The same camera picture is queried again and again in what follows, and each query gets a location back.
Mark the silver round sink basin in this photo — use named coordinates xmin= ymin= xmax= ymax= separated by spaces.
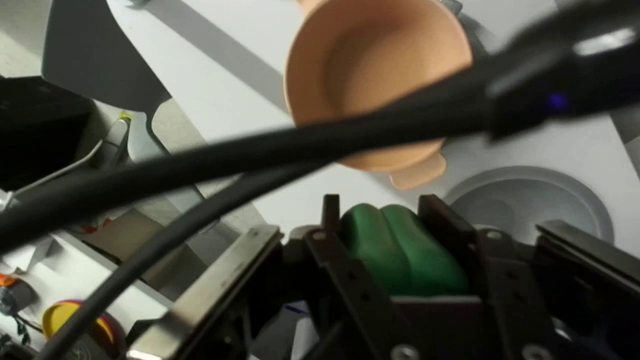
xmin=443 ymin=164 xmax=616 ymax=264

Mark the thin black cable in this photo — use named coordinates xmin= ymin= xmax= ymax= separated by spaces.
xmin=30 ymin=160 xmax=327 ymax=360

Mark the yellow round item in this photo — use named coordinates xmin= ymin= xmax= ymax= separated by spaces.
xmin=41 ymin=297 xmax=126 ymax=354

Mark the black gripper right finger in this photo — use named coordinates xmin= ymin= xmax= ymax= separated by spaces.
xmin=416 ymin=191 xmax=558 ymax=360

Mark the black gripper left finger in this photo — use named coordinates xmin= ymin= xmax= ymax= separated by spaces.
xmin=302 ymin=191 xmax=402 ymax=360

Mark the peach plastic bowl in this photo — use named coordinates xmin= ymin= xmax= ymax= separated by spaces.
xmin=284 ymin=0 xmax=477 ymax=191

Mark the green toy pepper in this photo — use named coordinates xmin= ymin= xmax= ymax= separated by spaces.
xmin=339 ymin=202 xmax=472 ymax=300

